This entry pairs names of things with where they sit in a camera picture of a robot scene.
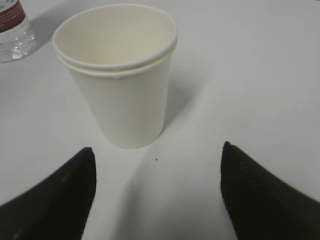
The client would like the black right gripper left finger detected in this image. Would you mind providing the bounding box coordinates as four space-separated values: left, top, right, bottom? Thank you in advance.
0 147 97 240

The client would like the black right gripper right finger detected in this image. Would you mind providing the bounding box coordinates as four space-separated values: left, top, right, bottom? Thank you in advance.
220 141 320 240

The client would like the white paper cup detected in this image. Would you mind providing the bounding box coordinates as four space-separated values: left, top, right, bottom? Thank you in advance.
52 3 178 149

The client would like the clear water bottle red label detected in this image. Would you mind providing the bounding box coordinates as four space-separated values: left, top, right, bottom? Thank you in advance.
0 0 36 63

